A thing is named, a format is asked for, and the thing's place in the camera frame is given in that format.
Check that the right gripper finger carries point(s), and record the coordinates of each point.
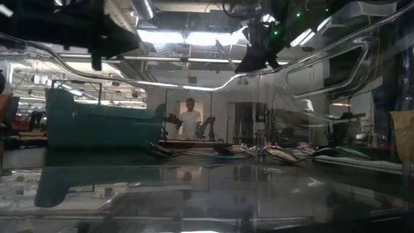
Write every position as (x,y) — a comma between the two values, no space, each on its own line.
(272,59)
(249,63)

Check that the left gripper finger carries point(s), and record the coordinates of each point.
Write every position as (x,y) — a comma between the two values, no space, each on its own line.
(124,37)
(97,61)

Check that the iridescent rainbow spoon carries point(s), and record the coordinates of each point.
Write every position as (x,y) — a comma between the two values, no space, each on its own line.
(346,152)
(304,147)

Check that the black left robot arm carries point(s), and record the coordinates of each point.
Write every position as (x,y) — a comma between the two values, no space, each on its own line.
(26,29)

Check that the bright ceiling light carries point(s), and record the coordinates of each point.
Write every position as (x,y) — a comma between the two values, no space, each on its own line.
(161,37)

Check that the clear plastic bin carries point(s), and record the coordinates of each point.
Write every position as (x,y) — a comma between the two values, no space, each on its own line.
(200,87)

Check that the dark cabinet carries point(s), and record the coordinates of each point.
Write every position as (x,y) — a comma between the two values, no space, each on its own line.
(249,119)

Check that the small hanging sign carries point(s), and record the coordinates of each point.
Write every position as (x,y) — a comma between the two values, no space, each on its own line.
(192,80)

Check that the teal plastic bin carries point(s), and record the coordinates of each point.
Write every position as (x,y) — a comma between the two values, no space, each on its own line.
(97,129)

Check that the person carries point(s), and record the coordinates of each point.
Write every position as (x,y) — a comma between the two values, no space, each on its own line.
(190,121)

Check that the silver ceiling duct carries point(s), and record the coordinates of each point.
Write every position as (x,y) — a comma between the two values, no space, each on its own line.
(144,8)

